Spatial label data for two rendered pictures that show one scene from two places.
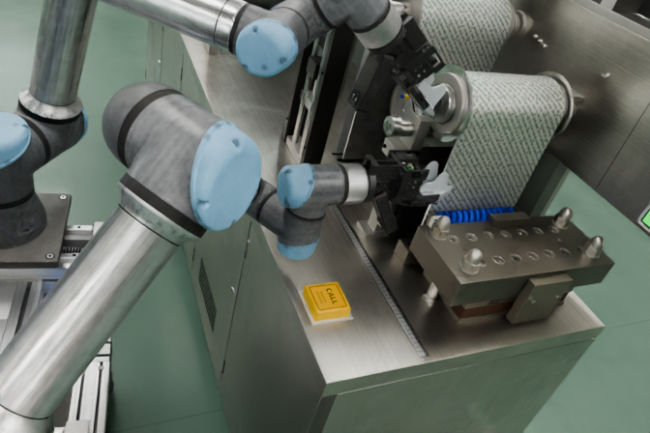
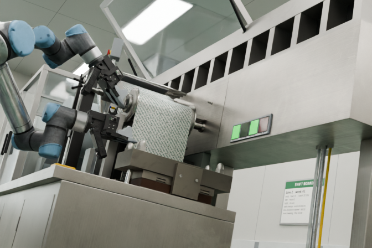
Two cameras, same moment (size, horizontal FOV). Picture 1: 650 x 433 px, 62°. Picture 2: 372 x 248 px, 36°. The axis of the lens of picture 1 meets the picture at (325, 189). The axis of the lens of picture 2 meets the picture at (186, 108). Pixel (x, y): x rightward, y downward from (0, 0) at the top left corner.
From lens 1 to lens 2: 1.64 m
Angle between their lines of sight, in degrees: 51
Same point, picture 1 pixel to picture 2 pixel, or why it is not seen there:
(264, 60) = (41, 35)
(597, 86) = (210, 110)
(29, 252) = not seen: outside the picture
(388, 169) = (98, 114)
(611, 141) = (217, 123)
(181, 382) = not seen: outside the picture
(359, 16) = (82, 45)
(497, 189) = (166, 155)
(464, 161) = (141, 128)
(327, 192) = (66, 112)
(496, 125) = (155, 109)
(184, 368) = not seen: outside the picture
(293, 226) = (47, 132)
